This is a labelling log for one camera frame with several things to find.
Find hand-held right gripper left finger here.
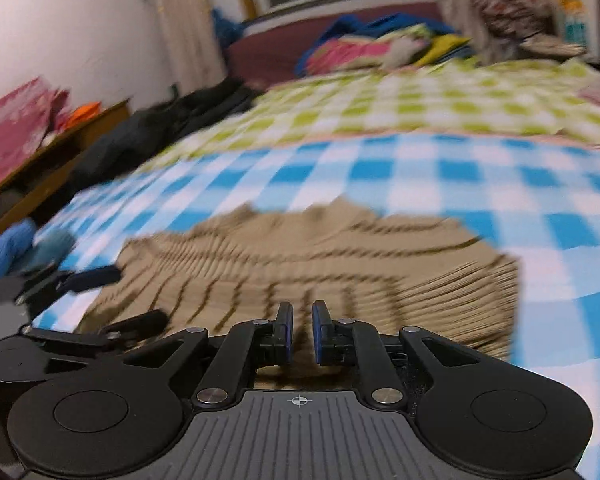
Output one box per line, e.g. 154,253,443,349
124,301,295,408

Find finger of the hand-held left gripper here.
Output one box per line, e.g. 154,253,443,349
15,265,122,311
22,309,168,348

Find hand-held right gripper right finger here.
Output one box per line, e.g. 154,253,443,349
311,300,482,407

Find beige striped knit sweater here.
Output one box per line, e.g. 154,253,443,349
77,197,521,391

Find blue folded sweater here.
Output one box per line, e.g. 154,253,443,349
0,219,38,291

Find wooden desk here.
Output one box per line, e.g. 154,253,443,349
0,99,131,248

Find black jacket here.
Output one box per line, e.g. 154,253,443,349
67,77,266,193

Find orange cloth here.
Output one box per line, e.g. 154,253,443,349
62,101,103,130

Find pink floral bag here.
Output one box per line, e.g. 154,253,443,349
0,76,71,196

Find blue checkered plastic sheet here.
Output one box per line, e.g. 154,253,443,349
30,132,600,471

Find green checkered bed sheet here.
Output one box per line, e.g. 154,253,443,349
140,57,600,171

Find maroon sofa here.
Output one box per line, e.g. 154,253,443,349
227,2,446,91

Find blue plastic bag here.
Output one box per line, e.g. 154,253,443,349
211,7,246,48

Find pink floral blanket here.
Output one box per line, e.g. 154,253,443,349
307,37,396,73

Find grey white cloth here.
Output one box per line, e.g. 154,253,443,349
385,37,426,68

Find pile of colourful bedding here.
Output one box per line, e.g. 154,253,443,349
295,12,473,76

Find yellow cloth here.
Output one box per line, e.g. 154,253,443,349
412,32,473,66

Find stack of papers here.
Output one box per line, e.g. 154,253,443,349
520,37,586,58

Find floral cloth bundle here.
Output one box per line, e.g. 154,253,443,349
467,0,556,43

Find yellow and blue package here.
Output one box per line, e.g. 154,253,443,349
557,0,588,48

